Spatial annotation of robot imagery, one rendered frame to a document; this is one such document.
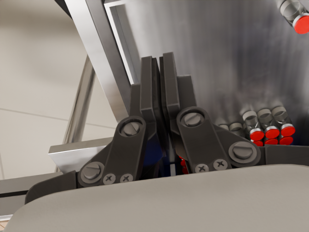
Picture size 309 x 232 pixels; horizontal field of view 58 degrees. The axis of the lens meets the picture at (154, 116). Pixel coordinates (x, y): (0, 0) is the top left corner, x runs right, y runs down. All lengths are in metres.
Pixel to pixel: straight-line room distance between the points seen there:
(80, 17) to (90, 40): 0.03
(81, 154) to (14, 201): 0.21
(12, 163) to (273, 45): 2.07
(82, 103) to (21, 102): 0.92
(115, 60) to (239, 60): 0.17
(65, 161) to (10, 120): 1.36
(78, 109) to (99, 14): 0.55
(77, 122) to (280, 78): 0.56
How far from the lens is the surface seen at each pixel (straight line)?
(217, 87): 0.42
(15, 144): 2.08
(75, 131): 0.80
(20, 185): 0.70
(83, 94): 0.91
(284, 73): 0.44
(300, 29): 0.35
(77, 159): 0.56
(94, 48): 0.38
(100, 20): 0.34
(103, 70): 0.40
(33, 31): 1.46
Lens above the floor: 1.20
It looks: 45 degrees down
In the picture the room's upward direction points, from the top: 178 degrees clockwise
